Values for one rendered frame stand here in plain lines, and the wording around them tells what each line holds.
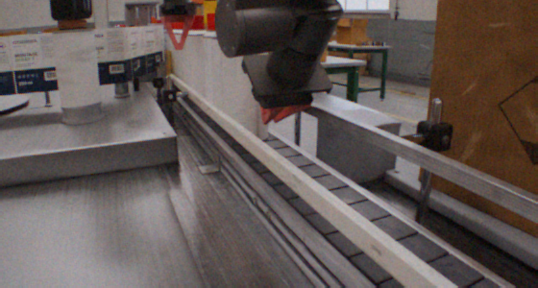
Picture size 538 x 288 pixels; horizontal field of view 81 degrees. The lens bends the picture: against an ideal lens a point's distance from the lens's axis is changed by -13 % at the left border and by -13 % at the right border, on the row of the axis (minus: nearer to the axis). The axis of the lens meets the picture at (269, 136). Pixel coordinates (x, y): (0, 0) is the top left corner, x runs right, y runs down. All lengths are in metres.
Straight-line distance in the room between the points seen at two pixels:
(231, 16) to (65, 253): 0.31
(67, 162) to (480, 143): 0.60
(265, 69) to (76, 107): 0.45
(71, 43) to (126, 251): 0.46
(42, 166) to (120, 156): 0.13
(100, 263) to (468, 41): 0.48
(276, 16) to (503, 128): 0.28
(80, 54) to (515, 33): 0.70
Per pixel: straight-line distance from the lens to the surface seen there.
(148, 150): 0.63
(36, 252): 0.46
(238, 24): 0.32
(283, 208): 0.38
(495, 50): 0.46
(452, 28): 0.49
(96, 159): 0.63
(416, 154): 0.33
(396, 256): 0.27
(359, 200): 0.41
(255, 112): 0.55
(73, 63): 0.76
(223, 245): 0.41
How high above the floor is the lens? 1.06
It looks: 18 degrees down
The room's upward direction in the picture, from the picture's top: straight up
